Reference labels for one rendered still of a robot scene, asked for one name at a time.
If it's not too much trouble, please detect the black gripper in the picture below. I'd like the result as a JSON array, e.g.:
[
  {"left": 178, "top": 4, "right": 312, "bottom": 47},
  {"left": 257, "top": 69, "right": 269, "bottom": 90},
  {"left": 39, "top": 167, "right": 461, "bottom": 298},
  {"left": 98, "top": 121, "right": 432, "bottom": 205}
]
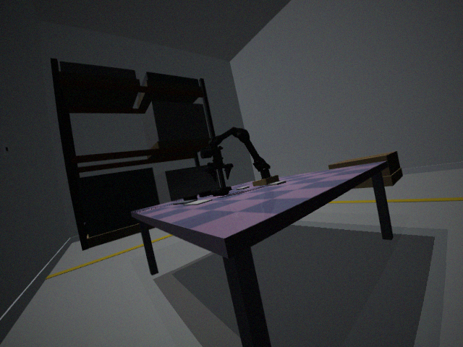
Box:
[{"left": 205, "top": 156, "right": 233, "bottom": 182}]

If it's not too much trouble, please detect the dark grey controller unit with green rocker switches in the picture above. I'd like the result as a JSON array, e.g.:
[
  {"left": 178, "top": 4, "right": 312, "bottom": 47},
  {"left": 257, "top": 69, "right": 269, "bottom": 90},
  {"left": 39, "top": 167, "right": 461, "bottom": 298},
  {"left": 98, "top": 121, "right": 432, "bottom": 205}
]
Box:
[{"left": 211, "top": 187, "right": 229, "bottom": 196}]

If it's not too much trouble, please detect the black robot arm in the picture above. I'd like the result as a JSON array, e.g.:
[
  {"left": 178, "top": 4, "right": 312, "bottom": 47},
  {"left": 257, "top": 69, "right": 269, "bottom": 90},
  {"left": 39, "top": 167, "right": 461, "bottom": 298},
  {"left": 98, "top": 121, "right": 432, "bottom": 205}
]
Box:
[{"left": 200, "top": 127, "right": 271, "bottom": 179}]

